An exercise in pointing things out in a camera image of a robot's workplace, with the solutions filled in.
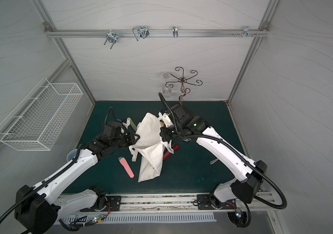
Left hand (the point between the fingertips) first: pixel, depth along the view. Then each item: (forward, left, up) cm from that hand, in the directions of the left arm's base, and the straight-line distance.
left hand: (140, 137), depth 78 cm
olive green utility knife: (+5, +5, +7) cm, 10 cm away
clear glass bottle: (+36, -13, +4) cm, 38 cm away
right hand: (-2, -12, +8) cm, 14 cm away
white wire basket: (0, +47, +13) cm, 49 cm away
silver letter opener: (-5, -44, -19) cm, 48 cm away
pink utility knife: (-8, +11, -18) cm, 23 cm away
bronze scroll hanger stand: (+35, -24, +13) cm, 44 cm away
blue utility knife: (-9, -14, +2) cm, 17 cm away
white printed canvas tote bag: (-11, -7, +6) cm, 15 cm away
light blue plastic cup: (-6, +42, -12) cm, 44 cm away
